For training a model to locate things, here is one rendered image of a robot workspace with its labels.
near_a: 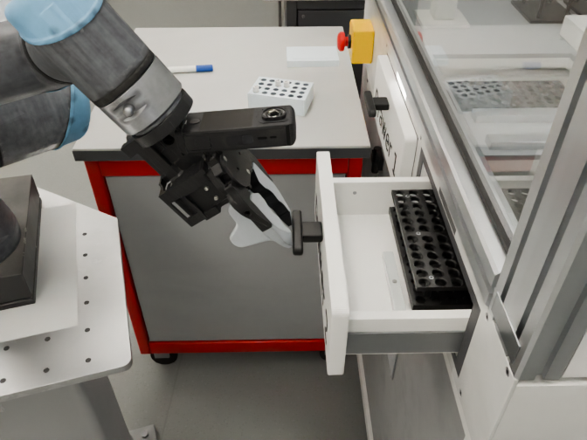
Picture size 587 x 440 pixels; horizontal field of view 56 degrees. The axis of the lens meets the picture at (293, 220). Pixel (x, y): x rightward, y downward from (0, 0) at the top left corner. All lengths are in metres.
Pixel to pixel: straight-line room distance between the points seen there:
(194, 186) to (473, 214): 0.29
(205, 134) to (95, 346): 0.34
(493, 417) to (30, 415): 0.72
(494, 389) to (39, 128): 0.61
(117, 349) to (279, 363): 0.94
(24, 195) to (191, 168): 0.42
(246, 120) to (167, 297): 0.90
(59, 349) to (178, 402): 0.85
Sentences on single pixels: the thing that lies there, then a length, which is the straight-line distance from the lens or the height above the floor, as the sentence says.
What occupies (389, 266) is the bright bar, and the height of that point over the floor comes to 0.85.
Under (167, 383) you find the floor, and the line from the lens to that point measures 1.64.
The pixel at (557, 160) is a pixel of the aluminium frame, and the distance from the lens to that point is 0.42.
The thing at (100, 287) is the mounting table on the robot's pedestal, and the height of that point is 0.76.
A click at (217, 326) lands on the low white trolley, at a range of 1.49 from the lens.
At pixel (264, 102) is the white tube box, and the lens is 1.19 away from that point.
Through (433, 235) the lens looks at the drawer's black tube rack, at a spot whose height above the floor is 0.90.
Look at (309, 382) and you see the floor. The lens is 1.61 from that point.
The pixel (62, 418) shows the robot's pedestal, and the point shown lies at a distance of 1.04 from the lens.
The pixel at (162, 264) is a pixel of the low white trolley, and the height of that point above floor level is 0.43.
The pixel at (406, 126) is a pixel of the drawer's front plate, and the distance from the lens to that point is 0.83.
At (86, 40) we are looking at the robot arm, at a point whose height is 1.16.
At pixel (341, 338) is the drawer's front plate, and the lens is 0.58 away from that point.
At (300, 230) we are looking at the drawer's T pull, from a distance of 0.65.
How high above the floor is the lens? 1.34
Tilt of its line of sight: 40 degrees down
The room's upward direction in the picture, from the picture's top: straight up
